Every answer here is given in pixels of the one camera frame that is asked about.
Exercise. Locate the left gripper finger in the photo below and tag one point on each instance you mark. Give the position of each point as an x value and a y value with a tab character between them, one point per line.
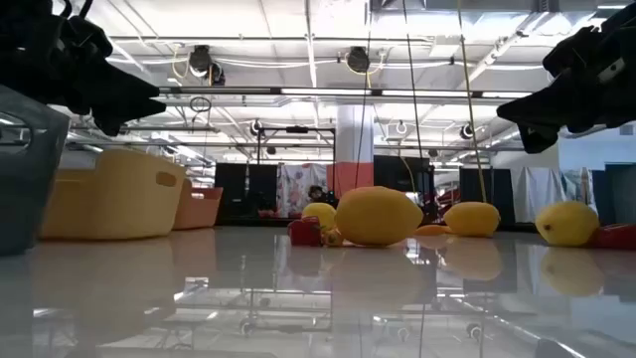
119	112
129	87

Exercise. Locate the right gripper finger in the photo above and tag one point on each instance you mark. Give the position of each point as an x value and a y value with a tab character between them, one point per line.
541	138
531	112

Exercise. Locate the yellow plastic basket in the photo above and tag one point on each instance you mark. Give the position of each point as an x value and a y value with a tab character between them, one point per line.
114	199

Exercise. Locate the yellow lemon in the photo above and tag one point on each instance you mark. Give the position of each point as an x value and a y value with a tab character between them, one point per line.
320	213
472	219
377	216
566	224

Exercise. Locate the red mini pepper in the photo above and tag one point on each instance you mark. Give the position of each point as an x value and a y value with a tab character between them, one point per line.
616	237
304	232

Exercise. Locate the orange mini pepper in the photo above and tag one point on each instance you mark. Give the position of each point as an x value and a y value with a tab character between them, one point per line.
431	230

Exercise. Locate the yellow-orange mini pepper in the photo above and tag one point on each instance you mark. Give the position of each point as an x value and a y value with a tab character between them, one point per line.
333	238

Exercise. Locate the white hanging cloth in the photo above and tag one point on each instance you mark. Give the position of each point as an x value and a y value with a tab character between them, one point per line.
534	194

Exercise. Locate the black partition panel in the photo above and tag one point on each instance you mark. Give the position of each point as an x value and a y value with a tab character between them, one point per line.
492	186
243	191

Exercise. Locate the grey plastic basket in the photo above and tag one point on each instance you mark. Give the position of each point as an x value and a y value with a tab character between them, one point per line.
25	189

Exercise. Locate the orange plastic basket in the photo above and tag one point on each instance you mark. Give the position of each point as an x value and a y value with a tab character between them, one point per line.
199	209

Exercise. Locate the black monitor screen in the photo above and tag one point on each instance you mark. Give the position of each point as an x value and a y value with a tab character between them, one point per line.
397	171

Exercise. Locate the white and orange column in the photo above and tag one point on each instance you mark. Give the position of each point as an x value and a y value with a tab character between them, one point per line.
355	144

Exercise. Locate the floral patterned cloth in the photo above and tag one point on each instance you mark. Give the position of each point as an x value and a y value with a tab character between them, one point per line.
293	186

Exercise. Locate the long ceiling light bar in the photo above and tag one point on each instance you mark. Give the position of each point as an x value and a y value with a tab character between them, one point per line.
323	92

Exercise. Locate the person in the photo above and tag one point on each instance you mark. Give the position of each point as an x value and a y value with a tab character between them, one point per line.
316	193

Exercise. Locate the black metal frame rig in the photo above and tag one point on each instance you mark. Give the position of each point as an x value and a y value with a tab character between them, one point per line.
296	129

